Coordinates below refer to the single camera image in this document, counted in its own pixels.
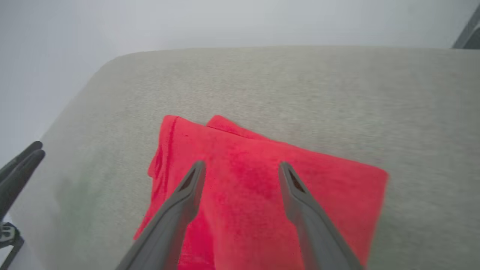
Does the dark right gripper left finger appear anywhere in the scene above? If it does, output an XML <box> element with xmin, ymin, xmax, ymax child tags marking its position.
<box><xmin>115</xmin><ymin>160</ymin><xmax>207</xmax><ymax>270</ymax></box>

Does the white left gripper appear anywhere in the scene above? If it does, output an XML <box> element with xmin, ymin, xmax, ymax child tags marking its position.
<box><xmin>0</xmin><ymin>141</ymin><xmax>47</xmax><ymax>270</ymax></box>

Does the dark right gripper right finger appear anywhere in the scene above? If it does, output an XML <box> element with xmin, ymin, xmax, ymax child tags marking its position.
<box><xmin>279</xmin><ymin>161</ymin><xmax>365</xmax><ymax>270</ymax></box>

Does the red and white shirt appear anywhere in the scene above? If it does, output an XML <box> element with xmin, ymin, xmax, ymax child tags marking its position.
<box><xmin>133</xmin><ymin>114</ymin><xmax>389</xmax><ymax>270</ymax></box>

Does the dark partition edge strip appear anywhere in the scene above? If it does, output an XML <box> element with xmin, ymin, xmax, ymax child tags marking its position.
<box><xmin>451</xmin><ymin>5</ymin><xmax>480</xmax><ymax>50</ymax></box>

